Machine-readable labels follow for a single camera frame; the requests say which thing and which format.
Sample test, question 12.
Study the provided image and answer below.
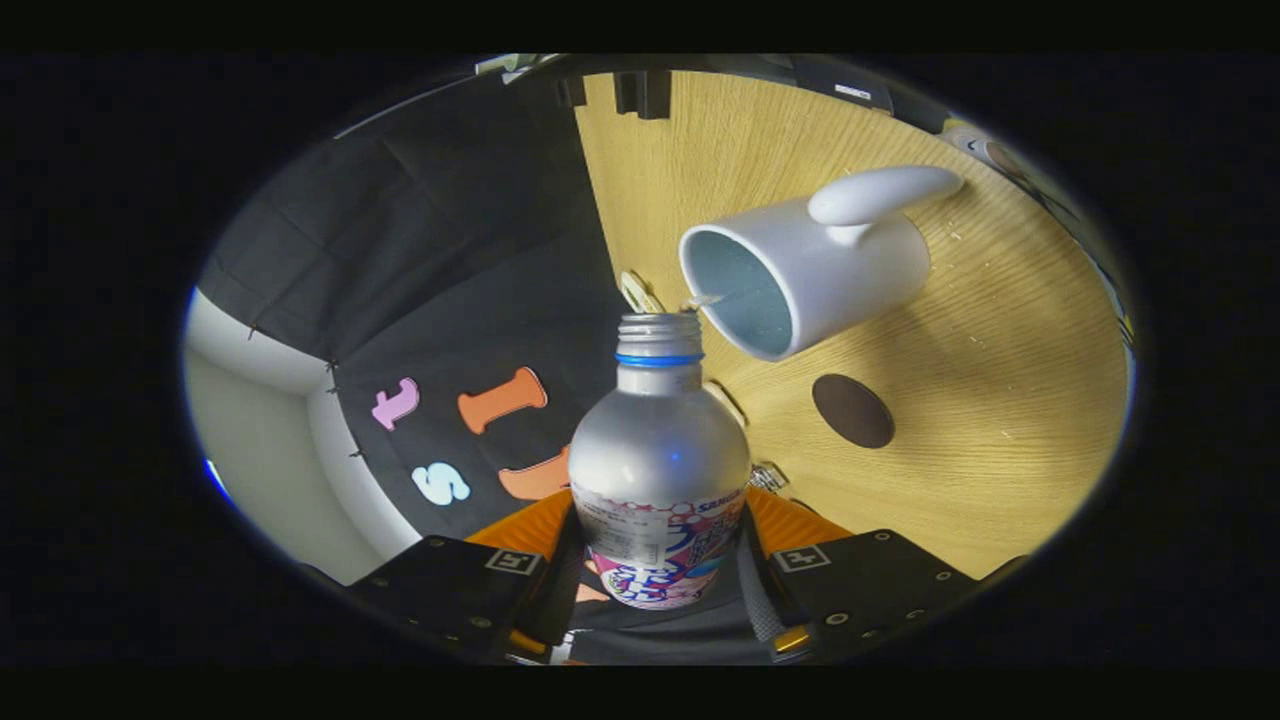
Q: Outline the white cup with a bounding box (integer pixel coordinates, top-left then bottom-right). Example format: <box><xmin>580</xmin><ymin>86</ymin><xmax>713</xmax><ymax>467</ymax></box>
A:
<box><xmin>678</xmin><ymin>165</ymin><xmax>966</xmax><ymax>362</ymax></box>

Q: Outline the white divided condiment tray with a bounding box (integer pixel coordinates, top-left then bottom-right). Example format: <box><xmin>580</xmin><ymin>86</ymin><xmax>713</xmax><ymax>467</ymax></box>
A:
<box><xmin>618</xmin><ymin>270</ymin><xmax>666</xmax><ymax>315</ymax></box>

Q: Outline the white toaster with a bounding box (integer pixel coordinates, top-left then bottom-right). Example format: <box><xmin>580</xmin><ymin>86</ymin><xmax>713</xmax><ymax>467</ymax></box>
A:
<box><xmin>703</xmin><ymin>378</ymin><xmax>749</xmax><ymax>429</ymax></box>

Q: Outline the black backdrop cloth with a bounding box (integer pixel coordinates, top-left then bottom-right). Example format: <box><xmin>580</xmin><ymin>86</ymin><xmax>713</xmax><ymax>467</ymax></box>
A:
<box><xmin>195</xmin><ymin>60</ymin><xmax>781</xmax><ymax>666</ymax></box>

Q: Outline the wooden table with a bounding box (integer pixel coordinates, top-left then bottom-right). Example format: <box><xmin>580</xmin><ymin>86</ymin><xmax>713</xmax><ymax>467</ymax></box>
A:
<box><xmin>575</xmin><ymin>70</ymin><xmax>1131</xmax><ymax>581</ymax></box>

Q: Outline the dark brown round coaster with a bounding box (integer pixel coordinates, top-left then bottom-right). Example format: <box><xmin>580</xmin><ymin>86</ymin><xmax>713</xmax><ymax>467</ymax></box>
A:
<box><xmin>811</xmin><ymin>373</ymin><xmax>896</xmax><ymax>450</ymax></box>

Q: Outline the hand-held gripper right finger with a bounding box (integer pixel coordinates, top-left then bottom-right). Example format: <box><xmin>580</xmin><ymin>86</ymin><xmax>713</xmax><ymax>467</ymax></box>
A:
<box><xmin>735</xmin><ymin>485</ymin><xmax>986</xmax><ymax>661</ymax></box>

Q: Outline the silver juice bottle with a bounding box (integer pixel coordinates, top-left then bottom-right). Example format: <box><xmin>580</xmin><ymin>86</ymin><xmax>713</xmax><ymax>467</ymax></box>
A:
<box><xmin>567</xmin><ymin>312</ymin><xmax>752</xmax><ymax>611</ymax></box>

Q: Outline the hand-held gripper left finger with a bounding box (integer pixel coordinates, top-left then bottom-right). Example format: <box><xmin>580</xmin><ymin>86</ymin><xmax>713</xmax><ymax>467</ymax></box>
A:
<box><xmin>345</xmin><ymin>487</ymin><xmax>586</xmax><ymax>663</ymax></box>

